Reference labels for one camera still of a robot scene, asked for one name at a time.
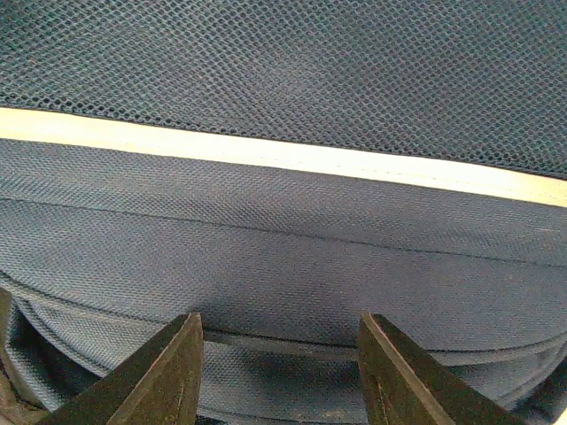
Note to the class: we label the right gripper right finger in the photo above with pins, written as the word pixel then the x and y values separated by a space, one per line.
pixel 403 384

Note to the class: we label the navy blue backpack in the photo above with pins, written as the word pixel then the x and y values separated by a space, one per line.
pixel 280 167

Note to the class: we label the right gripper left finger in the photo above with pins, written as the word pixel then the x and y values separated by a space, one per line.
pixel 158 384

